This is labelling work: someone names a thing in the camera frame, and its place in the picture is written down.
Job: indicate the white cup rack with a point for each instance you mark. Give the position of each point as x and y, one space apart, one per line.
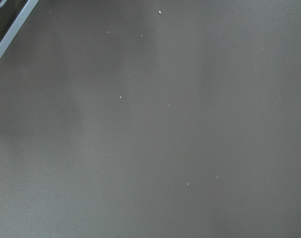
13 14

